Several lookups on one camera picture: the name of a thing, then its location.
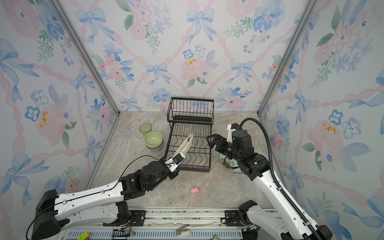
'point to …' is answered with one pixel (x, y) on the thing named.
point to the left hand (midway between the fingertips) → (180, 155)
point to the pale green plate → (232, 164)
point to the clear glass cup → (124, 128)
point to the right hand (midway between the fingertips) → (211, 140)
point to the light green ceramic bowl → (153, 139)
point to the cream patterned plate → (185, 145)
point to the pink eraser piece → (194, 190)
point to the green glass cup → (145, 128)
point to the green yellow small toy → (84, 236)
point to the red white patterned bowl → (158, 148)
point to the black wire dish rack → (186, 116)
